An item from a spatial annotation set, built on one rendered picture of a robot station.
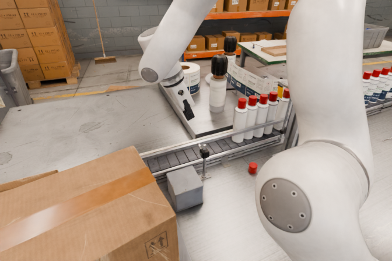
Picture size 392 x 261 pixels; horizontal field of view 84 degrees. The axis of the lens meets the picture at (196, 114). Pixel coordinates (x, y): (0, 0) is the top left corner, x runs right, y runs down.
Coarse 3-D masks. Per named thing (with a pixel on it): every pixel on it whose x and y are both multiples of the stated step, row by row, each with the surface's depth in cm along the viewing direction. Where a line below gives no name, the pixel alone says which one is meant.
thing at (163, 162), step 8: (368, 104) 125; (376, 104) 125; (272, 128) 105; (264, 136) 100; (272, 136) 100; (208, 144) 95; (216, 144) 95; (224, 144) 95; (232, 144) 95; (240, 144) 95; (176, 152) 91; (184, 152) 91; (192, 152) 91; (216, 152) 91; (152, 160) 87; (160, 160) 87; (168, 160) 87; (176, 160) 87; (184, 160) 87; (192, 160) 87; (152, 168) 83; (160, 168) 83
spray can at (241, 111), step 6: (240, 102) 86; (246, 102) 87; (240, 108) 87; (246, 108) 88; (234, 114) 90; (240, 114) 88; (246, 114) 89; (234, 120) 91; (240, 120) 89; (234, 126) 92; (240, 126) 91; (234, 138) 95; (240, 138) 94
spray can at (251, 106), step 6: (252, 96) 89; (252, 102) 88; (252, 108) 89; (252, 114) 90; (246, 120) 93; (252, 120) 92; (246, 126) 94; (246, 132) 95; (252, 132) 96; (246, 138) 97; (252, 138) 98
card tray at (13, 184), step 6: (36, 174) 82; (42, 174) 82; (48, 174) 84; (18, 180) 80; (24, 180) 81; (30, 180) 82; (36, 180) 83; (0, 186) 78; (6, 186) 79; (12, 186) 80; (18, 186) 81; (0, 192) 79
